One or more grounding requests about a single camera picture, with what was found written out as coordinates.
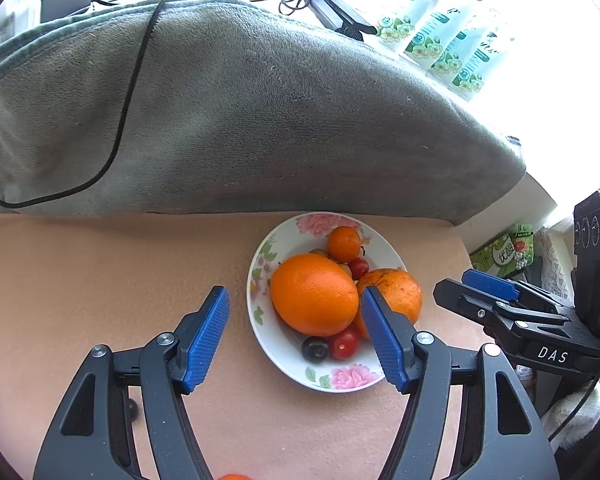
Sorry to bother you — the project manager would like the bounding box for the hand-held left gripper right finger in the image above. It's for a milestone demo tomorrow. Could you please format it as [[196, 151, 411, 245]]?
[[360, 285, 556, 480]]

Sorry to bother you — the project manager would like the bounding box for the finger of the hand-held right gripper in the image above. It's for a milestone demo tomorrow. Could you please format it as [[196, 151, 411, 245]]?
[[432, 277, 573, 346], [461, 268, 576, 317]]

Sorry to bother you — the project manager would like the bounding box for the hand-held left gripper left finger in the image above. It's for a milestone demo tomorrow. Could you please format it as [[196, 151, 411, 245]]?
[[32, 285, 231, 480]]

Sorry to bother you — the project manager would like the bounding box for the large spotted orange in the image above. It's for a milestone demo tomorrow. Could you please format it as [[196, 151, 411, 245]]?
[[355, 268, 424, 339]]

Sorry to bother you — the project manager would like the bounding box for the white floral bowl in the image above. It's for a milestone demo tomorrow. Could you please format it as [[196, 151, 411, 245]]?
[[246, 211, 411, 392]]

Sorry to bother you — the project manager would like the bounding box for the large smooth orange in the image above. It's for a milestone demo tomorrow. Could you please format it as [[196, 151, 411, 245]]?
[[270, 253, 359, 337]]

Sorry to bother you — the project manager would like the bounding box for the green snack packet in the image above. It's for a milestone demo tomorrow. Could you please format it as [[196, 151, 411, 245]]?
[[470, 222, 536, 276]]

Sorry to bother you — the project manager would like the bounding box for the red cherry tomato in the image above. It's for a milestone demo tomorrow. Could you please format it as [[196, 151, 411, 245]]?
[[328, 327, 362, 361]]

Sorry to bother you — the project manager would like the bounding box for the white lace cloth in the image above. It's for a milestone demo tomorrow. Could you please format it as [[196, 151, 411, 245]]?
[[532, 217, 578, 303]]

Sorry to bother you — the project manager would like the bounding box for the beige cloth mat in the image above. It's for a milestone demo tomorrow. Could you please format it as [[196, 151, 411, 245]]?
[[0, 209, 473, 480]]

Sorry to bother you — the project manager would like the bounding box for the green floral wipes packet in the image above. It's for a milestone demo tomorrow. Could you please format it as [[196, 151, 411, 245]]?
[[377, 0, 448, 51], [427, 15, 501, 78], [450, 35, 511, 101], [405, 0, 481, 61]]

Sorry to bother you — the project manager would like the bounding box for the grey fleece blanket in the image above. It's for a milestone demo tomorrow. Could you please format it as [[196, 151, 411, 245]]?
[[0, 0, 527, 226]]

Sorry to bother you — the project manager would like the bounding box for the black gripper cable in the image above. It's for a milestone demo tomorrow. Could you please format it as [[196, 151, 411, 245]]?
[[547, 370, 600, 443]]

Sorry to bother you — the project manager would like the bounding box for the long black cable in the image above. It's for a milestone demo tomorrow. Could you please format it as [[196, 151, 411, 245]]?
[[0, 0, 181, 209]]

